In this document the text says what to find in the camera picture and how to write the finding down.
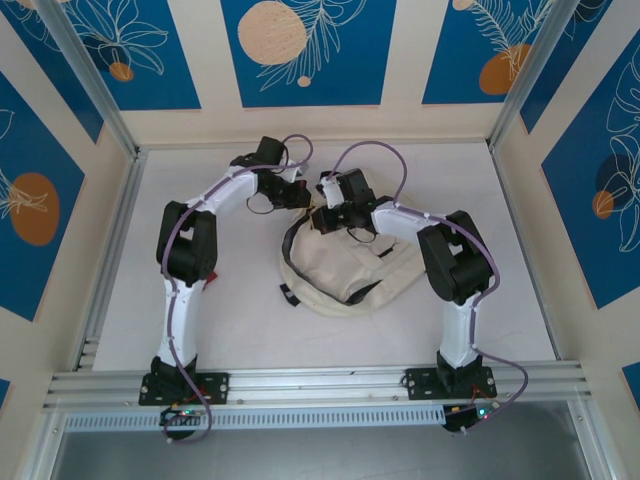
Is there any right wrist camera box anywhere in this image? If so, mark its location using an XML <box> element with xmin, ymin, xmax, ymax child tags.
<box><xmin>319</xmin><ymin>172</ymin><xmax>346</xmax><ymax>209</ymax></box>

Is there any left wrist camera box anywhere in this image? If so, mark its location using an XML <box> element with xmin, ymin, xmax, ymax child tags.
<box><xmin>279</xmin><ymin>159</ymin><xmax>309</xmax><ymax>184</ymax></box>

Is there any aluminium side rail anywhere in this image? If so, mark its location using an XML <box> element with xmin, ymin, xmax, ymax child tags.
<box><xmin>74</xmin><ymin>144</ymin><xmax>149</xmax><ymax>371</ymax></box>
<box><xmin>487</xmin><ymin>142</ymin><xmax>561</xmax><ymax>361</ymax></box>

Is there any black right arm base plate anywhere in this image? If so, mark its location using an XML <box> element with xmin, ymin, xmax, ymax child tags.
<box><xmin>403</xmin><ymin>367</ymin><xmax>499</xmax><ymax>401</ymax></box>

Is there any aluminium frame post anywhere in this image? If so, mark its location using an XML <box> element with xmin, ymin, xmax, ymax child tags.
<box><xmin>37</xmin><ymin>0</ymin><xmax>140</xmax><ymax>157</ymax></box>
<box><xmin>488</xmin><ymin>0</ymin><xmax>574</xmax><ymax>149</ymax></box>

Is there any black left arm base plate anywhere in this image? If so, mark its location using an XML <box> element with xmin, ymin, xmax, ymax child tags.
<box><xmin>138</xmin><ymin>370</ymin><xmax>231</xmax><ymax>406</ymax></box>

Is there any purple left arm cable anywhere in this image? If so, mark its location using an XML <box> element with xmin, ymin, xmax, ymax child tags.
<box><xmin>162</xmin><ymin>133</ymin><xmax>315</xmax><ymax>445</ymax></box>

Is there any aluminium cross rail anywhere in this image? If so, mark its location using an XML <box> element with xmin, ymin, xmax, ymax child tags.
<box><xmin>42</xmin><ymin>359</ymin><xmax>594</xmax><ymax>412</ymax></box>

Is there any white slotted cable duct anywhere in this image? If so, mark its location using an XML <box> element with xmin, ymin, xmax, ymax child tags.
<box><xmin>63</xmin><ymin>404</ymin><xmax>447</xmax><ymax>434</ymax></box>

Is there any beige canvas backpack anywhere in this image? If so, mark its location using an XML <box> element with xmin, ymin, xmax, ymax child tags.
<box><xmin>277</xmin><ymin>167</ymin><xmax>426</xmax><ymax>319</ymax></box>

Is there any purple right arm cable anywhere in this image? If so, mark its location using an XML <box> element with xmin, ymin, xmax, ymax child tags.
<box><xmin>328</xmin><ymin>141</ymin><xmax>530</xmax><ymax>435</ymax></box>

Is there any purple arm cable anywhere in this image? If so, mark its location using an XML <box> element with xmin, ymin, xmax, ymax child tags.
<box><xmin>328</xmin><ymin>141</ymin><xmax>530</xmax><ymax>435</ymax></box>
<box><xmin>162</xmin><ymin>133</ymin><xmax>315</xmax><ymax>445</ymax></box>

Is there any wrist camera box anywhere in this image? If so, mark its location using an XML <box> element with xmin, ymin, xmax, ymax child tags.
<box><xmin>319</xmin><ymin>172</ymin><xmax>346</xmax><ymax>209</ymax></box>
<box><xmin>279</xmin><ymin>159</ymin><xmax>309</xmax><ymax>184</ymax></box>

